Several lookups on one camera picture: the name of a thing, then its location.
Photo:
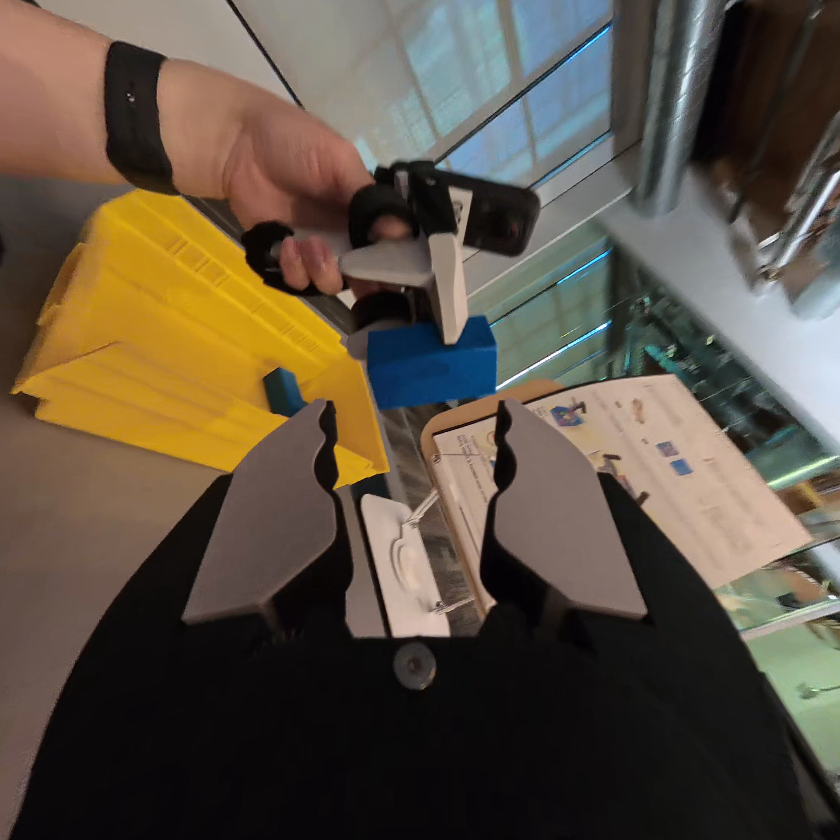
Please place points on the person's left hand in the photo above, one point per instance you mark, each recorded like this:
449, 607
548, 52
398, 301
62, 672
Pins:
262, 151

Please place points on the clear stand bracket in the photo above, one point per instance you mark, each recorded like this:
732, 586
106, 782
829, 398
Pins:
410, 558

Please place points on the blue rectangular wooden block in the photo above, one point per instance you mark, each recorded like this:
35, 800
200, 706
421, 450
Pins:
420, 374
282, 390

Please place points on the yellow plastic bin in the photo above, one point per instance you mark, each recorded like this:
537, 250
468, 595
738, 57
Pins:
164, 328

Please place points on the printed instruction sheet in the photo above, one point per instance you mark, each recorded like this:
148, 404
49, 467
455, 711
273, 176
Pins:
689, 472

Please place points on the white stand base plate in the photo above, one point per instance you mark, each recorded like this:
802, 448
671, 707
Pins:
407, 590

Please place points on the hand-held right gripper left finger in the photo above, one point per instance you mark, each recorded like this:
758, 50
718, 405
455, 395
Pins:
275, 525

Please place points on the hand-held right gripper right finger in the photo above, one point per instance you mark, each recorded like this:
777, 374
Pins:
564, 531

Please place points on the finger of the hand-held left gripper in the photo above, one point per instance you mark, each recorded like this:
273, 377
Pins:
449, 289
358, 346

